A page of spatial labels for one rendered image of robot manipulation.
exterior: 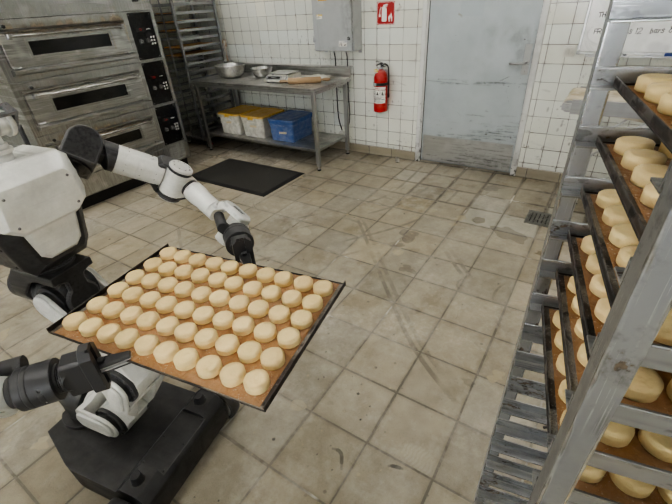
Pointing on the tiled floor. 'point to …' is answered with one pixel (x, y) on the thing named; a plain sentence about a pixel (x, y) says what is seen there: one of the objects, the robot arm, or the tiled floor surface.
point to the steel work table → (286, 93)
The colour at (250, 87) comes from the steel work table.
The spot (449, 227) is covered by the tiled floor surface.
